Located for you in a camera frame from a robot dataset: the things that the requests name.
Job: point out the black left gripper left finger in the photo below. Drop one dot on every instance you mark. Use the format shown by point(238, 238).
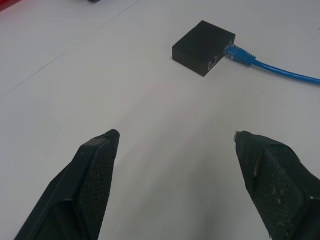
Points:
point(85, 180)

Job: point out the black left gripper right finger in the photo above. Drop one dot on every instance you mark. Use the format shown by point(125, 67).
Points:
point(275, 180)

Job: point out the black network switch box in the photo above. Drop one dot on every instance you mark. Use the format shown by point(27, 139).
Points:
point(200, 48)

